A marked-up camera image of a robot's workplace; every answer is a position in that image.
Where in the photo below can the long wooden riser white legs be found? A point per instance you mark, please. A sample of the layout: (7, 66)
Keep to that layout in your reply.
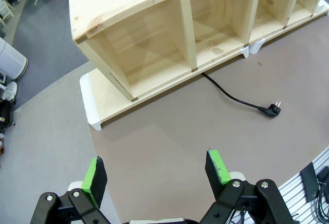
(108, 100)

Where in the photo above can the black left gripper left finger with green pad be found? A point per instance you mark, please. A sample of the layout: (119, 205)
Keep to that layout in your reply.
(96, 180)

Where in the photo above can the white slatted panel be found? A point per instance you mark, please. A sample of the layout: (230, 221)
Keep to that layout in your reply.
(290, 195)

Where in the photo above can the pine wood cubby shelf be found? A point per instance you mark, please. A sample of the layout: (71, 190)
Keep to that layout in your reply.
(144, 39)

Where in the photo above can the white wooden chair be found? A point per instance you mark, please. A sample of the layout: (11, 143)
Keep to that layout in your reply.
(5, 10)

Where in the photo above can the white cylindrical appliance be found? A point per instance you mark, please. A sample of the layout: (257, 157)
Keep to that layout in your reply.
(10, 59)

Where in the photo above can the white shoe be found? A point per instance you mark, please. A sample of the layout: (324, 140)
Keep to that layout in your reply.
(11, 90)

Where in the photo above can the black equipment bag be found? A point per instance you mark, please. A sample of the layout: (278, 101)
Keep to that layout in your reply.
(6, 113)

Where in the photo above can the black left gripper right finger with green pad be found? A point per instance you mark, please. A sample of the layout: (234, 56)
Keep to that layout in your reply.
(217, 172)

